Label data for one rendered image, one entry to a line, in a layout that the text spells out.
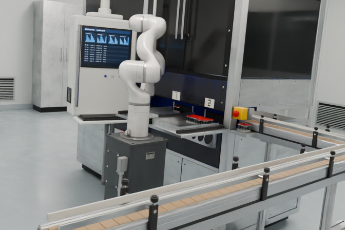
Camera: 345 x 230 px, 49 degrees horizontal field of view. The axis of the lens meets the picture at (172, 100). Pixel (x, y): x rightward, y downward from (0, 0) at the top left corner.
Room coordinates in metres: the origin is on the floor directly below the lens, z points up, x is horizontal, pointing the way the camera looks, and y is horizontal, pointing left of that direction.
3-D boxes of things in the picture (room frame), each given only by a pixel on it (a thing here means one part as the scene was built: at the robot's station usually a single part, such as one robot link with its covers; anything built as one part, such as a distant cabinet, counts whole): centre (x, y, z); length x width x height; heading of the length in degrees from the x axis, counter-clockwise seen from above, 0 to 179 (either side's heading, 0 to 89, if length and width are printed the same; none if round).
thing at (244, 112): (2.33, -0.43, 0.99); 0.08 x 0.07 x 0.07; 131
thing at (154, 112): (2.70, 0.04, 0.90); 0.34 x 0.26 x 0.04; 131
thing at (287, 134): (2.21, -0.73, 0.92); 0.69 x 0.16 x 0.16; 41
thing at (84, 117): (2.78, 0.48, 0.82); 0.40 x 0.14 x 0.02; 120
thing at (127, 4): (3.32, 0.45, 1.50); 0.49 x 0.01 x 0.59; 41
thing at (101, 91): (2.99, 0.58, 1.19); 0.50 x 0.19 x 0.78; 120
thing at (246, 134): (2.35, -0.47, 0.87); 0.14 x 0.13 x 0.02; 131
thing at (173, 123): (2.37, -0.10, 0.90); 0.34 x 0.26 x 0.04; 131
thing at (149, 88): (2.69, 0.18, 1.07); 0.10 x 0.08 x 0.11; 131
